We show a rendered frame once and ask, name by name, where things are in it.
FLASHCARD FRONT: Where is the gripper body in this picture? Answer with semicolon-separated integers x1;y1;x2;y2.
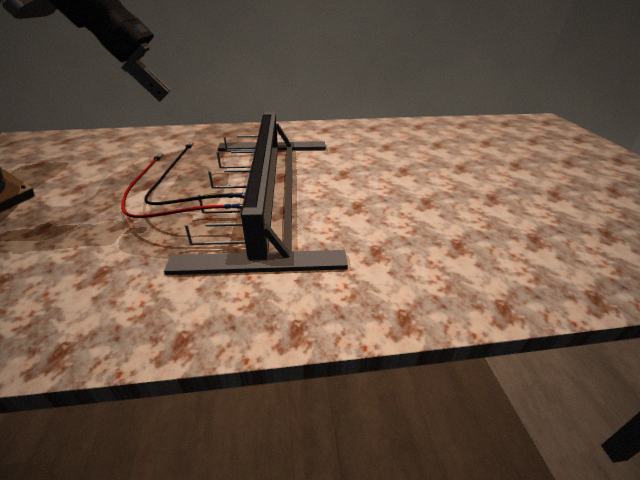
2;0;154;62

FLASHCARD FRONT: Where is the dark grey metal rack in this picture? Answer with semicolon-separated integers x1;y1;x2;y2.
164;112;348;275

